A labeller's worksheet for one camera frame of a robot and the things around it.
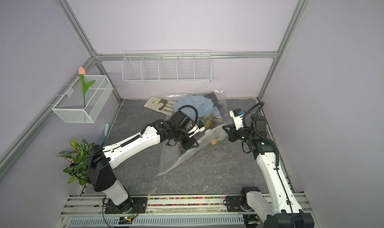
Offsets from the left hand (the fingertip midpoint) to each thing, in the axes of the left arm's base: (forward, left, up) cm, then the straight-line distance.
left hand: (195, 144), depth 76 cm
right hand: (+6, -15, +7) cm, 18 cm away
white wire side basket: (+20, +64, +11) cm, 68 cm away
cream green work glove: (+43, +23, -17) cm, 52 cm away
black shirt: (+46, -16, -12) cm, 50 cm away
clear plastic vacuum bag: (+1, +14, -17) cm, 22 cm away
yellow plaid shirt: (+21, -10, -10) cm, 26 cm away
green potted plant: (-7, +50, +9) cm, 51 cm away
